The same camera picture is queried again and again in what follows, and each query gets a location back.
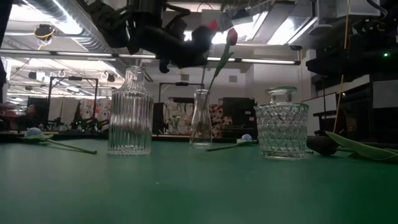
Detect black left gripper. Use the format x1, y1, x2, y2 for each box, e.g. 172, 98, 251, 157
133, 24, 218, 69

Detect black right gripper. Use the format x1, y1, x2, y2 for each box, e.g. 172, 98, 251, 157
306, 34, 374, 78

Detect black tulip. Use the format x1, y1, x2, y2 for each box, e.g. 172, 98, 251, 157
306, 130, 398, 164

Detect ribbed glass vase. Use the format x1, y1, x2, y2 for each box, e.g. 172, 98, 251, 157
107, 65, 155, 156

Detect white blue-tipped tulip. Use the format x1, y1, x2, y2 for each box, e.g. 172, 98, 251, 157
205, 133, 259, 152
17, 126, 98, 156

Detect diamond-cut glass vase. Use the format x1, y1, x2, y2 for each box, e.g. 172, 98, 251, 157
254, 86, 310, 161

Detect slim glass bottle vase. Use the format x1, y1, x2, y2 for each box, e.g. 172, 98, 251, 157
190, 89, 213, 147

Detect floral fabric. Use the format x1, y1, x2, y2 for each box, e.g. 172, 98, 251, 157
210, 104, 233, 138

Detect black cabinet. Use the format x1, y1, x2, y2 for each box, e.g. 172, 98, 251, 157
222, 96, 257, 139

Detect overhead LED light bar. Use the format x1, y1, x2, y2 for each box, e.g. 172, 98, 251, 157
0, 48, 302, 66

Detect background black robot arms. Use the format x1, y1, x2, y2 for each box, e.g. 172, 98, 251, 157
71, 116, 108, 131

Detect green table mat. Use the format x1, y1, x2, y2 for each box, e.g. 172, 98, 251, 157
0, 138, 398, 224

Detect black monitor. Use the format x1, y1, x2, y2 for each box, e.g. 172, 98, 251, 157
26, 96, 50, 125

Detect person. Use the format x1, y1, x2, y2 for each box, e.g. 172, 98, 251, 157
17, 104, 41, 130

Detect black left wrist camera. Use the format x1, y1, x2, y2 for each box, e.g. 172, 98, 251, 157
158, 57, 171, 75

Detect yellow hanging cable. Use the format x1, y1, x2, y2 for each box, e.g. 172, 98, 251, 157
332, 0, 351, 133

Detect black ceiling device yellow cable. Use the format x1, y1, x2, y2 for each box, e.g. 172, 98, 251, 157
33, 24, 57, 50

